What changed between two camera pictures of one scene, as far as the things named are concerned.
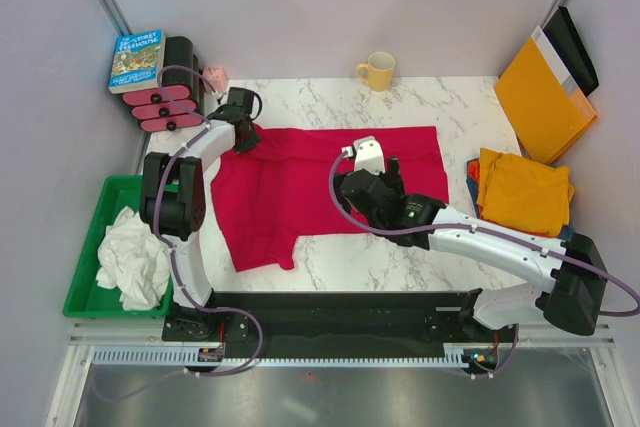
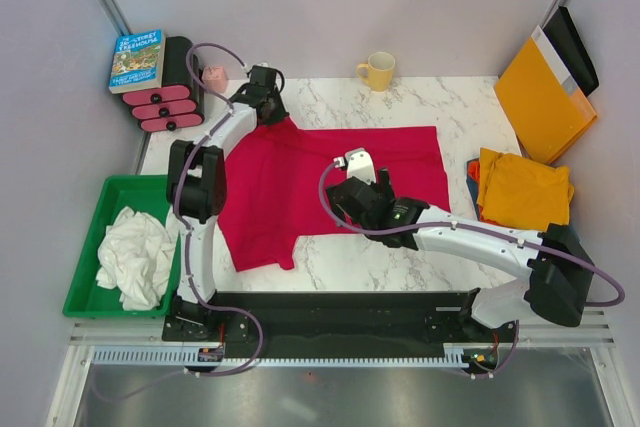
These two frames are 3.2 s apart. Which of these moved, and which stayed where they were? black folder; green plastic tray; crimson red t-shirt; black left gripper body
Moved: black left gripper body
Stayed: black folder; crimson red t-shirt; green plastic tray
